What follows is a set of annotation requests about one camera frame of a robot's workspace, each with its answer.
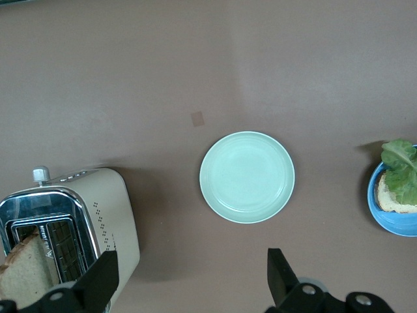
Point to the toasted bread slice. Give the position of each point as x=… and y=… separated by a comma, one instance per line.
x=26, y=270
x=387, y=202

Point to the small square tape patch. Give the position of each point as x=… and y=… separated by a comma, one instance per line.
x=197, y=119

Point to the blue round plate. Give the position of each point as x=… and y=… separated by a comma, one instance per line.
x=391, y=225

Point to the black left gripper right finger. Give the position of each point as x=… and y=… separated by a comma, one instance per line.
x=280, y=277

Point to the pale green round plate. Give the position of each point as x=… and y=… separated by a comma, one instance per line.
x=247, y=177

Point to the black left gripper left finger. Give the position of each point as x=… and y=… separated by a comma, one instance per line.
x=104, y=277

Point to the beige chrome toaster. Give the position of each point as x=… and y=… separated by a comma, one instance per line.
x=114, y=212

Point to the green lettuce leaf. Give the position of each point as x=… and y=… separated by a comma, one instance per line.
x=404, y=176

